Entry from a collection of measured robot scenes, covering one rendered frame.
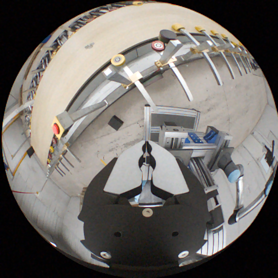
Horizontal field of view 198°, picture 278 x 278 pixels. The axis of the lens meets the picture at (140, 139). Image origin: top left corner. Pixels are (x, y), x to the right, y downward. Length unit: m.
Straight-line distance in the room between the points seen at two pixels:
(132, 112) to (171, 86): 0.74
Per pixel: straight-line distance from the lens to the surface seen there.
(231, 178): 0.75
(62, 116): 0.38
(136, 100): 1.43
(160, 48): 0.60
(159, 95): 1.44
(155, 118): 1.27
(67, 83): 0.77
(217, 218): 0.59
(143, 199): 0.42
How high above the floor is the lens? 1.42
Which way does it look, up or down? 60 degrees down
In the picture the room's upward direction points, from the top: 175 degrees counter-clockwise
